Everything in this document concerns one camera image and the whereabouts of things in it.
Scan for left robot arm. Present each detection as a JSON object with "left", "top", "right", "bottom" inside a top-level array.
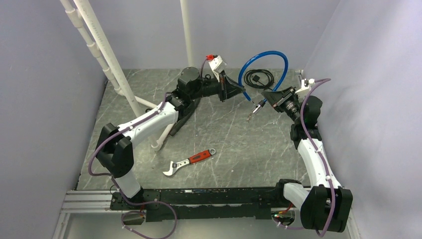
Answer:
[{"left": 92, "top": 67, "right": 245, "bottom": 209}]

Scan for black corrugated hose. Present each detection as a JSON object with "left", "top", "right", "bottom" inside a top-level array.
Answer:
[{"left": 169, "top": 99, "right": 202, "bottom": 137}]

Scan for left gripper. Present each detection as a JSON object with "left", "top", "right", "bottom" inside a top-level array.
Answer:
[{"left": 191, "top": 70, "right": 246, "bottom": 103}]

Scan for red handled adjustable wrench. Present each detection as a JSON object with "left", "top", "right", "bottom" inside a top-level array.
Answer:
[{"left": 162, "top": 148, "right": 216, "bottom": 177}]

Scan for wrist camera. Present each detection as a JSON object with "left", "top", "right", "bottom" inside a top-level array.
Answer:
[
  {"left": 206, "top": 54, "right": 227, "bottom": 81},
  {"left": 295, "top": 79, "right": 315, "bottom": 96}
]

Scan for aluminium rail frame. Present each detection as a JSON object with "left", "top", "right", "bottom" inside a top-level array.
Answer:
[{"left": 52, "top": 190, "right": 112, "bottom": 239}]

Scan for silver lock keys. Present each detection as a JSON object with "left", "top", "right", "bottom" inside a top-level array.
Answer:
[{"left": 246, "top": 112, "right": 255, "bottom": 122}]

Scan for coiled black USB cable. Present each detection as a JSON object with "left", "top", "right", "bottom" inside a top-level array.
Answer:
[{"left": 244, "top": 69, "right": 276, "bottom": 90}]

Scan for blue cable lock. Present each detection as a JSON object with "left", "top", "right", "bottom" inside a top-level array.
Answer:
[{"left": 237, "top": 50, "right": 289, "bottom": 115}]

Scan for white PVC pipe frame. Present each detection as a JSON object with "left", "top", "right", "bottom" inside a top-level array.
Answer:
[{"left": 60, "top": 0, "right": 192, "bottom": 151}]

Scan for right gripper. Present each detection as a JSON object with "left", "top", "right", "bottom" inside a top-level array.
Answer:
[{"left": 262, "top": 86, "right": 303, "bottom": 124}]

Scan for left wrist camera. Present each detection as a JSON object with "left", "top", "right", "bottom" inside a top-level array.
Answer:
[{"left": 206, "top": 54, "right": 227, "bottom": 81}]

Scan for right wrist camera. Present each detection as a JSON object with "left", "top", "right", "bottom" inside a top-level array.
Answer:
[{"left": 295, "top": 79, "right": 315, "bottom": 96}]

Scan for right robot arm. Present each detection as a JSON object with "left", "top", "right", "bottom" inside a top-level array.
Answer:
[{"left": 262, "top": 87, "right": 353, "bottom": 233}]

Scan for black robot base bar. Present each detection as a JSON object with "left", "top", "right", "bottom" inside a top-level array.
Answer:
[{"left": 110, "top": 186, "right": 290, "bottom": 222}]

